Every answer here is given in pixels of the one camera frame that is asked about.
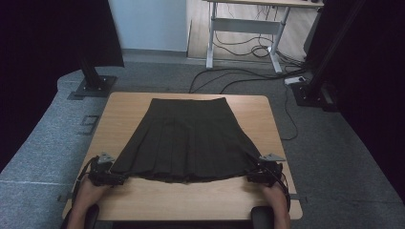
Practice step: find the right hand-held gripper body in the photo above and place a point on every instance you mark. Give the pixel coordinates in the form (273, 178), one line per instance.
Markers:
(270, 170)

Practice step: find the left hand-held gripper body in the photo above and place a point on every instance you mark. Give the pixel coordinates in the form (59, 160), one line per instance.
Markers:
(101, 168)

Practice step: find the black pleated skirt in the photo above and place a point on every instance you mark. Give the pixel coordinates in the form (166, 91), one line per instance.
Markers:
(187, 143)

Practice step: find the person's right hand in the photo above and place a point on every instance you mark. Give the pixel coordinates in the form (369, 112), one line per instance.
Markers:
(275, 197)

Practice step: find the person's left hand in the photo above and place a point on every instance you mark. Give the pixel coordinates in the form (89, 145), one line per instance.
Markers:
(87, 194)

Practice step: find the grey floor socket plate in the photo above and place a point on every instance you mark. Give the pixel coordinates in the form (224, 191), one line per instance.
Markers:
(88, 124)

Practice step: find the white power strip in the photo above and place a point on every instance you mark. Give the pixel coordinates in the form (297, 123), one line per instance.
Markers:
(294, 80)

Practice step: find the dark curtain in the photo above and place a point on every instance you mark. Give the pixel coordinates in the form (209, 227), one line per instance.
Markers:
(372, 79)
(47, 63)

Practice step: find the black stand with base plate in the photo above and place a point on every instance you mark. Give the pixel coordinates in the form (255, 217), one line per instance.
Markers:
(94, 84)
(310, 89)

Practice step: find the white metal frame desk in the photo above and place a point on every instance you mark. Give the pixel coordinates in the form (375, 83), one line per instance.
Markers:
(245, 26)

